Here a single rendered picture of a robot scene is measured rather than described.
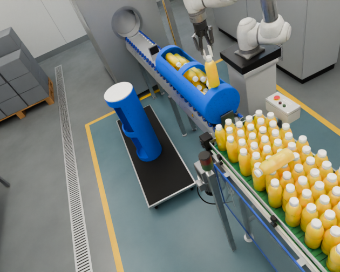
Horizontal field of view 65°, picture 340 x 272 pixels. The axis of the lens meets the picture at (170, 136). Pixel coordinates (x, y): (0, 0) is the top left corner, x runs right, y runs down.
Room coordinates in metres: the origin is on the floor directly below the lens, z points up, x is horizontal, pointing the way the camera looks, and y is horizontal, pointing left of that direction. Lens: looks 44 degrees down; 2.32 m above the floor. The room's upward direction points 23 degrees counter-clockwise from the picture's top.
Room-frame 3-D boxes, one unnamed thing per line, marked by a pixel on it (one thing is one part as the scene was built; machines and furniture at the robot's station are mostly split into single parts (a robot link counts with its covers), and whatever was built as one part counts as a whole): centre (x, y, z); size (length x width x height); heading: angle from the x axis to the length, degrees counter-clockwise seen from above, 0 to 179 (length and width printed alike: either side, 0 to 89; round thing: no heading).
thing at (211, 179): (0.88, -0.12, 0.55); 0.04 x 0.04 x 1.10; 10
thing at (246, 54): (1.89, -0.88, 1.10); 0.22 x 0.18 x 0.06; 11
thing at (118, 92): (2.16, 0.28, 1.03); 0.28 x 0.28 x 0.01
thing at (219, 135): (1.18, -0.31, 1.00); 0.07 x 0.07 x 0.19
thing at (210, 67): (1.40, -0.40, 1.35); 0.07 x 0.07 x 0.19
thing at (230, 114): (1.32, -0.41, 0.99); 0.10 x 0.02 x 0.12; 100
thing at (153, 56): (2.63, -0.19, 1.00); 0.10 x 0.04 x 0.15; 100
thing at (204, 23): (1.40, -0.39, 1.65); 0.08 x 0.07 x 0.09; 100
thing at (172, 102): (2.34, -0.17, 0.31); 0.06 x 0.06 x 0.63; 10
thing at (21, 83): (4.71, 2.30, 0.59); 1.20 x 0.80 x 1.19; 95
